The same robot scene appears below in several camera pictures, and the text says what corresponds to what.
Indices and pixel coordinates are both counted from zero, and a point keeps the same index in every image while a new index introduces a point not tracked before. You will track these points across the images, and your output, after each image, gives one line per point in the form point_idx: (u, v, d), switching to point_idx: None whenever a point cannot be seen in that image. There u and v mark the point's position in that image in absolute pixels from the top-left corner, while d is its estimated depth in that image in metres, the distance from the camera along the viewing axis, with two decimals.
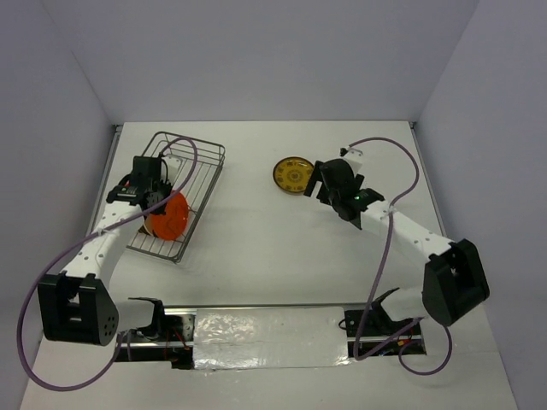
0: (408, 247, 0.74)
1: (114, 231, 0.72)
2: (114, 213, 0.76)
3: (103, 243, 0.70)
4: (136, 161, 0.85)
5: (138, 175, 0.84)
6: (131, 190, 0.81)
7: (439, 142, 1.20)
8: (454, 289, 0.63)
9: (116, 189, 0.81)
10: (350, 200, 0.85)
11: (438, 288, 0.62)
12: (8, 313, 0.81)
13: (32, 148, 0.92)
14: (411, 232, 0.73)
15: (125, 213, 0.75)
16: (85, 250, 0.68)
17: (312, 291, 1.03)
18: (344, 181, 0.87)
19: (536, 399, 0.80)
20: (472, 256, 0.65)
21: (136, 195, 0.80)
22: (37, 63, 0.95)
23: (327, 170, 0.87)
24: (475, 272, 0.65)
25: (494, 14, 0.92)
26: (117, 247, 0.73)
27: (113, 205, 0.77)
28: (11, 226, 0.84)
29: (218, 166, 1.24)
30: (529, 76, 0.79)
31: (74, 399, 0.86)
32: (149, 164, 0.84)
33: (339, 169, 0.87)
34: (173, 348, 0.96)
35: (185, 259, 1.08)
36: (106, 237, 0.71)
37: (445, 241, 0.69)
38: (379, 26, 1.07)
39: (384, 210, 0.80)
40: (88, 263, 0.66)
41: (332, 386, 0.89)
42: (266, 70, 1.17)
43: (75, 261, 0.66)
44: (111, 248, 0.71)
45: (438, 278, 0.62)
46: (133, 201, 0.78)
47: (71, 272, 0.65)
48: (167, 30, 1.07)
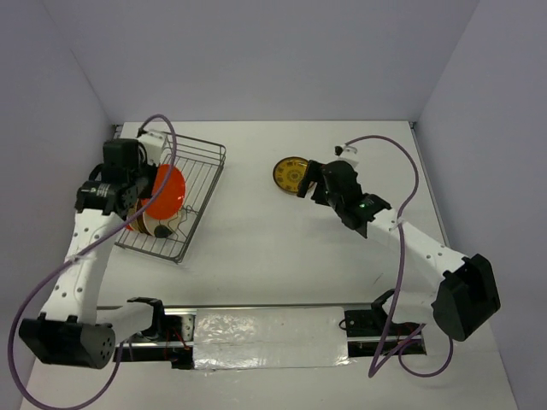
0: (420, 261, 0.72)
1: (90, 254, 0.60)
2: (85, 228, 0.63)
3: (80, 273, 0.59)
4: (105, 147, 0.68)
5: (109, 166, 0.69)
6: (102, 186, 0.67)
7: (439, 143, 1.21)
8: (468, 305, 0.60)
9: (85, 189, 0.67)
10: (355, 207, 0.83)
11: (453, 302, 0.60)
12: (8, 313, 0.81)
13: (32, 146, 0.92)
14: (422, 247, 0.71)
15: (99, 229, 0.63)
16: (61, 284, 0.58)
17: (313, 291, 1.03)
18: (349, 188, 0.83)
19: (536, 399, 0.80)
20: (485, 272, 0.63)
21: (108, 196, 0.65)
22: (38, 61, 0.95)
23: (333, 176, 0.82)
24: (489, 288, 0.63)
25: (494, 16, 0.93)
26: (98, 270, 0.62)
27: (83, 216, 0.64)
28: (10, 225, 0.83)
29: (219, 166, 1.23)
30: (530, 77, 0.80)
31: (72, 400, 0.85)
32: (122, 151, 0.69)
33: (346, 176, 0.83)
34: (173, 348, 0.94)
35: (185, 259, 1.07)
36: (82, 265, 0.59)
37: (459, 257, 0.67)
38: (379, 28, 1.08)
39: (392, 221, 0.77)
40: (67, 302, 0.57)
41: (333, 386, 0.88)
42: (267, 70, 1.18)
43: (52, 300, 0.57)
44: (91, 277, 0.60)
45: (453, 295, 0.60)
46: (108, 207, 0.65)
47: (49, 315, 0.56)
48: (168, 30, 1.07)
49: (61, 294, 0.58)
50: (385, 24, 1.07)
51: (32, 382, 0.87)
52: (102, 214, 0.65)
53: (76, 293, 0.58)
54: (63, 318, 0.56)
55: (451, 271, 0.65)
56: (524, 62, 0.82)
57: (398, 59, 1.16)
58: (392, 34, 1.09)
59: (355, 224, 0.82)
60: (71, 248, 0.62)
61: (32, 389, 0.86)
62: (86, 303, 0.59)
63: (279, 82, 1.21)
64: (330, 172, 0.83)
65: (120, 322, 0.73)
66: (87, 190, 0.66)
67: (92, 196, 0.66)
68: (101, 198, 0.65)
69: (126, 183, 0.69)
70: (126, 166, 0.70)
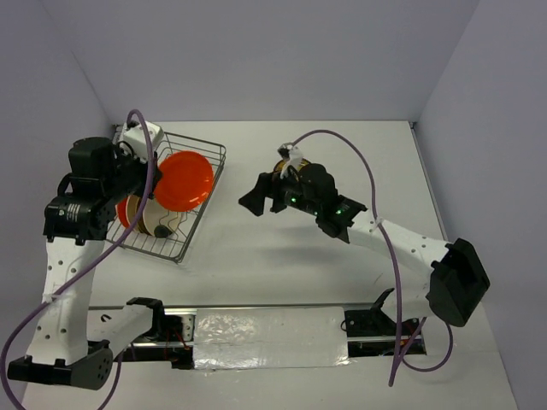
0: (406, 258, 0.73)
1: (67, 294, 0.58)
2: (60, 260, 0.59)
3: (61, 313, 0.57)
4: (72, 158, 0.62)
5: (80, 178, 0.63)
6: (72, 204, 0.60)
7: (439, 142, 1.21)
8: (461, 291, 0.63)
9: (53, 208, 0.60)
10: (332, 215, 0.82)
11: (447, 293, 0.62)
12: (8, 313, 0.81)
13: (31, 146, 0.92)
14: (406, 242, 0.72)
15: (75, 261, 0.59)
16: (44, 326, 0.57)
17: (313, 291, 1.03)
18: (326, 196, 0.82)
19: (536, 399, 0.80)
20: (469, 253, 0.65)
21: (78, 216, 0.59)
22: (36, 61, 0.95)
23: (314, 187, 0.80)
24: (476, 269, 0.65)
25: (494, 14, 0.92)
26: (82, 303, 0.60)
27: (55, 246, 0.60)
28: (10, 225, 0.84)
29: (219, 166, 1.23)
30: (530, 75, 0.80)
31: (73, 400, 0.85)
32: (93, 161, 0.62)
33: (327, 185, 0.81)
34: (173, 348, 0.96)
35: (186, 259, 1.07)
36: (61, 306, 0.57)
37: (442, 245, 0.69)
38: (379, 26, 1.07)
39: (371, 222, 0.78)
40: (52, 344, 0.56)
41: (333, 387, 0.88)
42: (267, 69, 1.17)
43: (37, 342, 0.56)
44: (74, 313, 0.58)
45: (446, 286, 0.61)
46: (78, 230, 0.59)
47: (36, 358, 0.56)
48: (167, 29, 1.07)
49: (45, 336, 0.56)
50: (385, 23, 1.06)
51: (34, 382, 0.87)
52: (77, 243, 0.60)
53: (60, 335, 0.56)
54: (50, 361, 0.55)
55: (438, 260, 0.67)
56: (524, 62, 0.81)
57: (398, 58, 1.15)
58: (392, 33, 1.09)
59: (335, 231, 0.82)
60: (48, 286, 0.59)
61: (32, 389, 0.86)
62: (73, 340, 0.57)
63: (279, 82, 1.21)
64: (310, 182, 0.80)
65: (119, 331, 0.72)
66: (56, 210, 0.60)
67: (63, 218, 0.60)
68: (73, 219, 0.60)
69: (100, 196, 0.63)
70: (98, 176, 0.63)
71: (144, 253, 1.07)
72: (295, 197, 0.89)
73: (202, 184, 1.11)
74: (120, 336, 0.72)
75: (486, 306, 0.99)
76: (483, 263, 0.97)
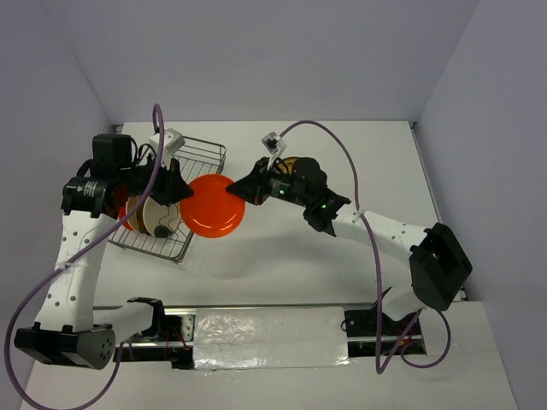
0: (388, 245, 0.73)
1: (79, 262, 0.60)
2: (75, 232, 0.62)
3: (72, 282, 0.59)
4: (95, 143, 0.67)
5: (100, 162, 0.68)
6: (89, 183, 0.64)
7: (438, 143, 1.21)
8: (440, 273, 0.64)
9: (71, 189, 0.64)
10: (318, 209, 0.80)
11: (426, 276, 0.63)
12: (8, 313, 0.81)
13: (32, 145, 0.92)
14: (385, 229, 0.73)
15: (89, 232, 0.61)
16: (54, 292, 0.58)
17: (313, 291, 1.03)
18: (313, 190, 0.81)
19: (536, 399, 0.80)
20: (446, 236, 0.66)
21: (96, 192, 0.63)
22: (37, 61, 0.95)
23: (306, 182, 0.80)
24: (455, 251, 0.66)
25: (494, 15, 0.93)
26: (91, 275, 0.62)
27: (71, 219, 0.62)
28: (10, 225, 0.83)
29: (219, 166, 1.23)
30: (530, 76, 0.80)
31: (73, 400, 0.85)
32: (113, 147, 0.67)
33: (318, 180, 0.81)
34: (173, 348, 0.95)
35: (186, 259, 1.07)
36: (73, 273, 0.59)
37: (420, 230, 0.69)
38: (379, 27, 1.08)
39: (354, 213, 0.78)
40: (61, 312, 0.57)
41: (333, 387, 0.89)
42: (267, 70, 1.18)
43: (45, 308, 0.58)
44: (85, 282, 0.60)
45: (426, 270, 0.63)
46: (95, 205, 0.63)
47: (44, 325, 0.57)
48: (168, 30, 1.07)
49: (55, 303, 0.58)
50: (385, 24, 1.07)
51: (34, 382, 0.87)
52: (91, 216, 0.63)
53: (69, 302, 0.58)
54: (58, 328, 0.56)
55: (417, 244, 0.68)
56: (524, 62, 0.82)
57: (398, 59, 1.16)
58: (392, 34, 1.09)
59: (321, 225, 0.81)
60: (61, 254, 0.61)
61: (32, 388, 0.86)
62: (81, 309, 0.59)
63: (279, 82, 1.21)
64: (302, 177, 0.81)
65: (120, 320, 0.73)
66: (74, 188, 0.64)
67: (80, 195, 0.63)
68: (89, 196, 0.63)
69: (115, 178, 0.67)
70: (116, 161, 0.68)
71: (144, 252, 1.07)
72: (283, 190, 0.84)
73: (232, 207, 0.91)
74: (122, 328, 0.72)
75: (485, 305, 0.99)
76: (483, 262, 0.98)
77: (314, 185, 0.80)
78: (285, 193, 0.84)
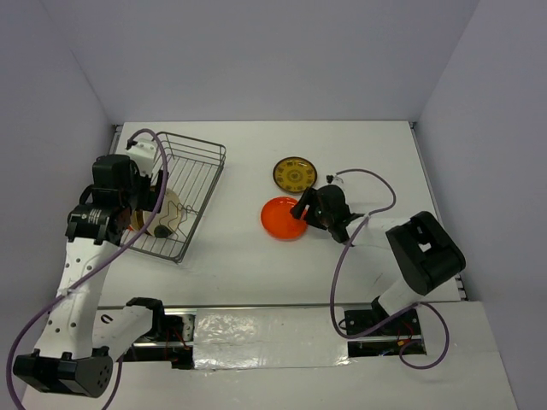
0: (380, 236, 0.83)
1: (81, 289, 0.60)
2: (78, 258, 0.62)
3: (73, 307, 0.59)
4: (95, 169, 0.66)
5: (100, 188, 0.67)
6: (94, 211, 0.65)
7: (439, 143, 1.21)
8: (417, 248, 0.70)
9: (76, 215, 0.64)
10: (341, 224, 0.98)
11: (402, 248, 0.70)
12: (8, 313, 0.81)
13: (32, 146, 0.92)
14: (379, 223, 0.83)
15: (91, 259, 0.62)
16: (54, 319, 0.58)
17: (313, 291, 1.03)
18: (337, 207, 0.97)
19: (537, 400, 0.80)
20: (427, 220, 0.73)
21: (100, 221, 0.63)
22: (37, 62, 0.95)
23: (326, 199, 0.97)
24: (433, 231, 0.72)
25: (494, 16, 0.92)
26: (93, 300, 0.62)
27: (73, 245, 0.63)
28: (10, 226, 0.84)
29: (219, 166, 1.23)
30: (531, 77, 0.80)
31: (73, 400, 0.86)
32: (113, 173, 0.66)
33: (337, 197, 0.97)
34: (173, 348, 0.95)
35: (185, 259, 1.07)
36: (74, 300, 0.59)
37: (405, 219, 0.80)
38: (379, 27, 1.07)
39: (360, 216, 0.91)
40: (60, 337, 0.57)
41: (332, 387, 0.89)
42: (267, 71, 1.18)
43: (45, 335, 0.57)
44: (86, 308, 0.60)
45: (400, 242, 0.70)
46: (98, 233, 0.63)
47: (43, 351, 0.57)
48: (168, 31, 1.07)
49: (55, 329, 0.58)
50: (385, 25, 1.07)
51: None
52: (95, 243, 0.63)
53: (69, 329, 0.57)
54: (58, 354, 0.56)
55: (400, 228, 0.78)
56: (524, 63, 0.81)
57: (398, 59, 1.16)
58: (392, 35, 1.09)
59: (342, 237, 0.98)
60: (64, 281, 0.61)
61: (28, 399, 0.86)
62: (81, 335, 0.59)
63: (279, 82, 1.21)
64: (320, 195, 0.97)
65: (118, 336, 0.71)
66: (79, 216, 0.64)
67: (85, 222, 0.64)
68: (93, 225, 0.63)
69: (118, 205, 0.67)
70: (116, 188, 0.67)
71: (144, 252, 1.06)
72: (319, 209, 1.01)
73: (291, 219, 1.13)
74: (120, 338, 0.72)
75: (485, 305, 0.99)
76: (484, 263, 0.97)
77: (333, 202, 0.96)
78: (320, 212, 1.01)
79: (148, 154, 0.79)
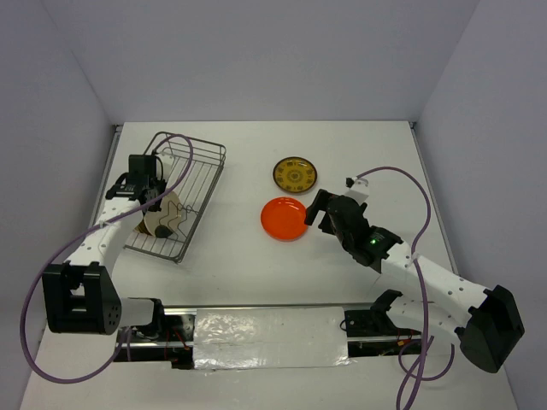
0: (438, 295, 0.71)
1: (116, 223, 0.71)
2: (114, 207, 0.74)
3: (106, 234, 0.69)
4: (131, 158, 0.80)
5: (133, 172, 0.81)
6: (128, 187, 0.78)
7: (439, 143, 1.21)
8: (496, 335, 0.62)
9: (114, 188, 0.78)
10: (365, 245, 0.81)
11: (482, 338, 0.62)
12: (8, 313, 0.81)
13: (32, 146, 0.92)
14: (442, 281, 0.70)
15: (126, 207, 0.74)
16: (88, 241, 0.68)
17: (313, 291, 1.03)
18: (356, 226, 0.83)
19: (537, 400, 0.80)
20: (509, 301, 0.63)
21: (134, 192, 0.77)
22: (38, 62, 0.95)
23: (339, 215, 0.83)
24: (513, 314, 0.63)
25: (494, 17, 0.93)
26: (120, 238, 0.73)
27: (112, 201, 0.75)
28: (11, 225, 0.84)
29: (219, 166, 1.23)
30: (529, 77, 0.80)
31: (73, 399, 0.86)
32: (144, 161, 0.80)
33: (352, 213, 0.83)
34: (173, 348, 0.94)
35: (186, 259, 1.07)
36: (108, 229, 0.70)
37: (479, 290, 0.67)
38: (379, 28, 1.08)
39: (407, 256, 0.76)
40: (91, 252, 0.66)
41: (332, 386, 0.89)
42: (267, 71, 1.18)
43: (79, 251, 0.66)
44: (114, 238, 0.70)
45: (484, 334, 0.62)
46: (132, 198, 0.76)
47: (73, 261, 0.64)
48: (168, 30, 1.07)
49: (87, 248, 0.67)
50: (385, 26, 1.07)
51: (35, 381, 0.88)
52: (129, 201, 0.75)
53: (100, 247, 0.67)
54: (86, 263, 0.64)
55: (476, 307, 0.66)
56: (524, 63, 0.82)
57: (398, 59, 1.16)
58: (392, 35, 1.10)
59: (368, 260, 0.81)
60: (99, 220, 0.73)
61: (39, 366, 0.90)
62: (107, 258, 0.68)
63: (279, 83, 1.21)
64: (336, 211, 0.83)
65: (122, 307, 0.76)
66: (117, 189, 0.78)
67: (120, 193, 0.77)
68: (127, 193, 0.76)
69: (146, 186, 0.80)
70: (148, 173, 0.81)
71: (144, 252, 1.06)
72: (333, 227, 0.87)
73: (294, 220, 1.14)
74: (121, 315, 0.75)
75: None
76: (485, 263, 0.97)
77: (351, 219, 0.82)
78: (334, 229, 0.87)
79: (169, 161, 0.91)
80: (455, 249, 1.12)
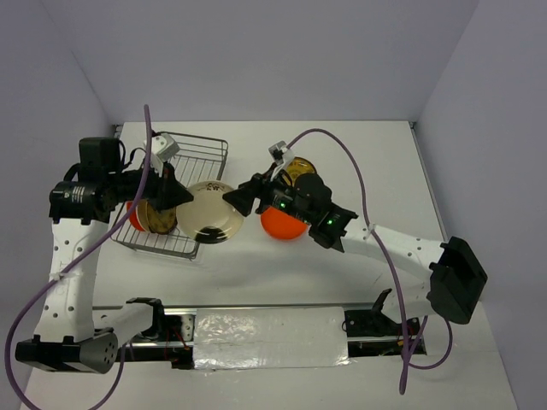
0: (401, 260, 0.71)
1: (75, 272, 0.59)
2: (67, 241, 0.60)
3: (68, 292, 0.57)
4: (82, 146, 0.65)
5: (86, 165, 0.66)
6: (77, 188, 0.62)
7: (438, 143, 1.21)
8: (457, 284, 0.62)
9: (58, 196, 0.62)
10: (324, 225, 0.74)
11: (448, 292, 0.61)
12: (8, 313, 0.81)
13: (31, 147, 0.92)
14: (401, 245, 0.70)
15: (81, 240, 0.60)
16: (50, 304, 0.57)
17: (313, 290, 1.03)
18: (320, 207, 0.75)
19: (536, 400, 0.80)
20: (466, 251, 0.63)
21: (85, 197, 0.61)
22: (38, 63, 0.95)
23: (311, 200, 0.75)
24: (472, 263, 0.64)
25: (494, 17, 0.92)
26: (88, 283, 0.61)
27: (61, 228, 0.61)
28: (11, 225, 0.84)
29: (222, 161, 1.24)
30: (529, 78, 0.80)
31: (73, 400, 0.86)
32: (100, 149, 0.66)
33: (324, 197, 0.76)
34: (173, 348, 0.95)
35: (199, 254, 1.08)
36: (69, 284, 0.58)
37: (437, 246, 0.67)
38: (378, 29, 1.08)
39: (364, 229, 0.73)
40: (60, 324, 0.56)
41: (332, 387, 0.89)
42: (267, 71, 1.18)
43: (44, 321, 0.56)
44: (82, 291, 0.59)
45: (448, 289, 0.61)
46: (86, 213, 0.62)
47: (44, 336, 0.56)
48: (167, 31, 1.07)
49: (53, 314, 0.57)
50: (384, 26, 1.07)
51: (34, 383, 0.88)
52: (82, 223, 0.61)
53: (68, 313, 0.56)
54: (59, 340, 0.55)
55: (436, 262, 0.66)
56: (523, 64, 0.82)
57: (398, 59, 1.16)
58: (392, 35, 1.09)
59: (328, 243, 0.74)
60: (55, 266, 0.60)
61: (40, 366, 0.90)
62: (80, 319, 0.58)
63: (279, 82, 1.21)
64: (308, 195, 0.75)
65: (121, 325, 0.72)
66: (61, 194, 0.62)
67: (68, 201, 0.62)
68: (78, 200, 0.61)
69: (104, 183, 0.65)
70: (104, 164, 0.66)
71: (156, 251, 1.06)
72: (284, 202, 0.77)
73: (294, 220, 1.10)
74: (122, 333, 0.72)
75: (486, 305, 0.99)
76: (484, 263, 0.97)
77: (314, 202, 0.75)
78: (285, 206, 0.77)
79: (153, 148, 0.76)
80: None
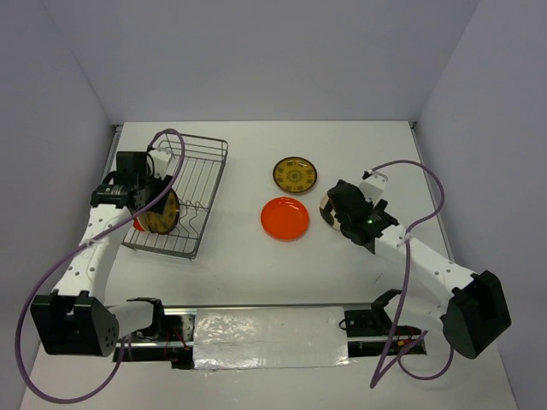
0: (426, 277, 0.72)
1: (102, 240, 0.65)
2: (101, 219, 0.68)
3: (93, 254, 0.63)
4: (118, 156, 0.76)
5: (121, 172, 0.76)
6: (116, 188, 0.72)
7: (439, 143, 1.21)
8: (475, 313, 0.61)
9: (99, 190, 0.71)
10: (361, 224, 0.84)
11: (462, 320, 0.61)
12: (8, 313, 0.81)
13: (32, 148, 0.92)
14: (430, 262, 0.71)
15: (114, 219, 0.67)
16: (75, 264, 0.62)
17: (314, 290, 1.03)
18: (354, 207, 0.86)
19: (536, 401, 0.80)
20: (495, 287, 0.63)
21: (121, 193, 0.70)
22: (38, 64, 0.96)
23: (337, 197, 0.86)
24: (499, 302, 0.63)
25: (494, 17, 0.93)
26: (109, 256, 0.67)
27: (97, 209, 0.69)
28: (11, 225, 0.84)
29: (223, 161, 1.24)
30: (529, 79, 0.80)
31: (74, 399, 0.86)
32: (133, 161, 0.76)
33: (349, 194, 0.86)
34: (173, 348, 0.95)
35: (200, 254, 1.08)
36: (96, 248, 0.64)
37: (467, 274, 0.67)
38: (378, 30, 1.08)
39: (400, 237, 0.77)
40: (79, 280, 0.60)
41: (332, 386, 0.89)
42: (267, 71, 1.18)
43: (65, 278, 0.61)
44: (104, 257, 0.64)
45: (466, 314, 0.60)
46: (121, 203, 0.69)
47: (61, 291, 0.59)
48: (168, 32, 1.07)
49: (75, 272, 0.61)
50: (384, 26, 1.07)
51: (38, 370, 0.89)
52: (116, 207, 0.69)
53: (89, 271, 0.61)
54: (74, 293, 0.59)
55: (460, 288, 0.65)
56: (523, 65, 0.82)
57: (397, 60, 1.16)
58: (392, 36, 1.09)
59: (364, 240, 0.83)
60: (86, 235, 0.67)
61: (40, 360, 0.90)
62: (97, 282, 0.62)
63: (279, 82, 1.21)
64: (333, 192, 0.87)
65: (123, 316, 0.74)
66: (102, 191, 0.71)
67: (107, 196, 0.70)
68: (115, 196, 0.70)
69: (137, 186, 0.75)
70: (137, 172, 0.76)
71: (156, 251, 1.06)
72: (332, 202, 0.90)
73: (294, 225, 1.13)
74: (122, 325, 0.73)
75: None
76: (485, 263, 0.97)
77: (355, 203, 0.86)
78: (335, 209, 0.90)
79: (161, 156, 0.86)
80: (455, 249, 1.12)
